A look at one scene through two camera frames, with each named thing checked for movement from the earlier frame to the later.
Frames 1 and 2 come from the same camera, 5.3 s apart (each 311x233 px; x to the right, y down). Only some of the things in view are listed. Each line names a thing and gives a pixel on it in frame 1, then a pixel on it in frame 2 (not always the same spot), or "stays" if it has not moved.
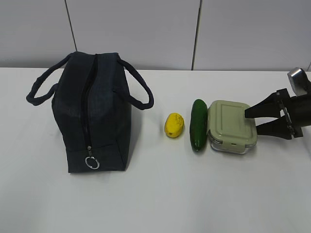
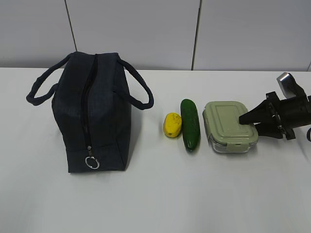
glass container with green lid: [229, 130] stays
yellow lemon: [174, 124] stays
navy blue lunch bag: [93, 93] stays
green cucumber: [198, 124] → [190, 124]
